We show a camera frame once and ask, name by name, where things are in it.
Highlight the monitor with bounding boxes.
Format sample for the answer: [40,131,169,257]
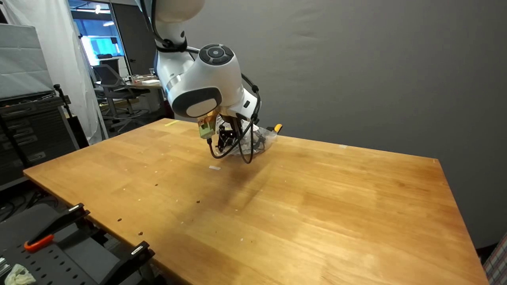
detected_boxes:
[80,35,124,67]

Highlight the stand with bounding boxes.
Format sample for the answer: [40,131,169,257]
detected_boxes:
[53,84,74,119]

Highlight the white curtain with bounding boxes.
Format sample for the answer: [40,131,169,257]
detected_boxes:
[3,0,109,144]

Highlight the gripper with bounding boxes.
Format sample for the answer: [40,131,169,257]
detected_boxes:
[216,115,243,154]

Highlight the black perforated workbench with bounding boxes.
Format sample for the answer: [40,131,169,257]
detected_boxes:
[0,203,156,285]

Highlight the plaid fabric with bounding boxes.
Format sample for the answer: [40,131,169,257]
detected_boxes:
[482,233,507,285]

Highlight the office chair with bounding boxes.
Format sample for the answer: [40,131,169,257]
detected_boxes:
[92,64,151,133]

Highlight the grey padded panel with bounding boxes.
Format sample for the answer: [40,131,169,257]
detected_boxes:
[0,23,55,100]

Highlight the black clamp with orange trigger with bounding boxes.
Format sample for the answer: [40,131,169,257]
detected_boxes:
[23,203,91,253]

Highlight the crumpled white cloth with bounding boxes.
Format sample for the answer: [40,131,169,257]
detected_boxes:
[4,264,37,285]

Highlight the black cable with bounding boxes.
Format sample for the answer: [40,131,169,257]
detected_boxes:
[238,134,267,153]

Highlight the clear plastic bag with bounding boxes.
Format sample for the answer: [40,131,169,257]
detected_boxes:
[214,117,278,155]

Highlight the desk with clutter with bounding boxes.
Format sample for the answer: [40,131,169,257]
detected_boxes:
[126,68,165,113]

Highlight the black tool cabinet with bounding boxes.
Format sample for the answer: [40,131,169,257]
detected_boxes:
[0,92,82,186]

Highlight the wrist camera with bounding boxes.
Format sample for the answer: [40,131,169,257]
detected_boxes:
[198,111,219,139]

